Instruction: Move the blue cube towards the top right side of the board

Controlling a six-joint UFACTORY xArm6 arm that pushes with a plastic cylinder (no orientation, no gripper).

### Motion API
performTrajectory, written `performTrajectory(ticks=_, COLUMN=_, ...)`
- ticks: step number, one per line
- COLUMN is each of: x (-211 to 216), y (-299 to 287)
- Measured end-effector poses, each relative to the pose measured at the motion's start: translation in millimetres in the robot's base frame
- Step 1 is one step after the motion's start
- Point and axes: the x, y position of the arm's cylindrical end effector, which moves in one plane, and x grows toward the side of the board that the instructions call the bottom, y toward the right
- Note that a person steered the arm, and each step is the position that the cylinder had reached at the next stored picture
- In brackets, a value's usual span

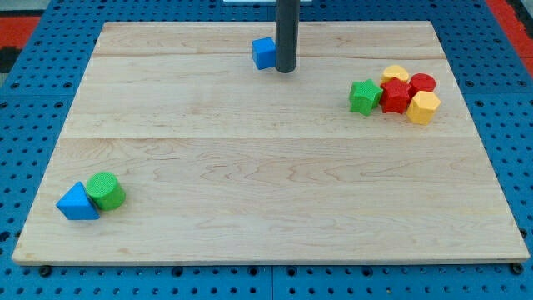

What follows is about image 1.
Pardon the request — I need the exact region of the blue cube block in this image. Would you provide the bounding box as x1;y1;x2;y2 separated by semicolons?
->
252;37;276;70

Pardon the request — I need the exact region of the light wooden board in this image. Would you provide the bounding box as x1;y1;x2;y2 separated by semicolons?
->
12;21;530;266

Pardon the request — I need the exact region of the green star block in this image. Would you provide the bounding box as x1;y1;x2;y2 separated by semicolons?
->
348;79;383;116

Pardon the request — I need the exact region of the red star block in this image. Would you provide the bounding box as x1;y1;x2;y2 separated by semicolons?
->
380;77;411;114

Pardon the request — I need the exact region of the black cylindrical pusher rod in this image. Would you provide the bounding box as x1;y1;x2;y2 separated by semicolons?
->
276;0;300;73

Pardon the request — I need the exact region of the yellow heart block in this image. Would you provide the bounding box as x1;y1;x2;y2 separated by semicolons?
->
381;65;410;84

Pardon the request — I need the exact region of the yellow hexagon block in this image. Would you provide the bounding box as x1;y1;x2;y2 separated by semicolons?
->
406;91;441;125

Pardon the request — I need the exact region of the red cylinder block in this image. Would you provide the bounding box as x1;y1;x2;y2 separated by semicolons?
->
409;73;436;98

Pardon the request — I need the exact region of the green cylinder block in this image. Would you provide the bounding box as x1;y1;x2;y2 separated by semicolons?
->
86;172;126;211

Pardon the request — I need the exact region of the blue triangle block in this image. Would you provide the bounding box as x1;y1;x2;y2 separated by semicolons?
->
56;182;100;221

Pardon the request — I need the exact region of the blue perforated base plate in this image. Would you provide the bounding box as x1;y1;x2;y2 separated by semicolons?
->
1;1;532;299

